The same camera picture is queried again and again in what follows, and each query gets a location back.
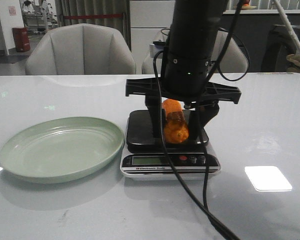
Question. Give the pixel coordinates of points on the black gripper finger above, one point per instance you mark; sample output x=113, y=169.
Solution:
x=153, y=120
x=197, y=121

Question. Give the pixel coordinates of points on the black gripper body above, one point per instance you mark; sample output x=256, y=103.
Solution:
x=185, y=80

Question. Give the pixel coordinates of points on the orange corn cob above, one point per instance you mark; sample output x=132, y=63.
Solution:
x=175, y=129

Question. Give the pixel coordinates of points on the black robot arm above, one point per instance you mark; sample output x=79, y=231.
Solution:
x=192, y=35

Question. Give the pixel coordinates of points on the grey armchair right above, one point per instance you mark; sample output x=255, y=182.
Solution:
x=233, y=61

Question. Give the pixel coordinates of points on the grey armchair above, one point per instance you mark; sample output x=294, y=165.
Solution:
x=81, y=49
x=233, y=61

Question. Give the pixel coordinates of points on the digital kitchen scale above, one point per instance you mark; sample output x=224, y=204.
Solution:
x=143, y=161

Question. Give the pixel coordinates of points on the white cabinet column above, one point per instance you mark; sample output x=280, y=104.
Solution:
x=147, y=18

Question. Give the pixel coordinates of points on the dark counter sideboard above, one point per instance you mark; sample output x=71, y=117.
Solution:
x=253, y=27

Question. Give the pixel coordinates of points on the grey armchair left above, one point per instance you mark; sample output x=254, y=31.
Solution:
x=81, y=49

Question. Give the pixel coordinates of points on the red barrier belt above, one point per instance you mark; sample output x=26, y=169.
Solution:
x=92, y=17

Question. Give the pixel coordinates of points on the fruit bowl on counter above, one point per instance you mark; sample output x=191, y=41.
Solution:
x=247, y=6

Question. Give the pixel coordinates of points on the dark appliance at right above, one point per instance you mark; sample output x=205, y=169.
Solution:
x=278, y=46

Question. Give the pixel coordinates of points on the light green plate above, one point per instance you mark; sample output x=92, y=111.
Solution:
x=62, y=150

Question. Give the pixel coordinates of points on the tan cushion at right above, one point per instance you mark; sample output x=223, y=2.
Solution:
x=293, y=63

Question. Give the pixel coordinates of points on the grey pleated curtain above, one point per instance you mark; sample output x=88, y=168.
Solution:
x=109, y=13

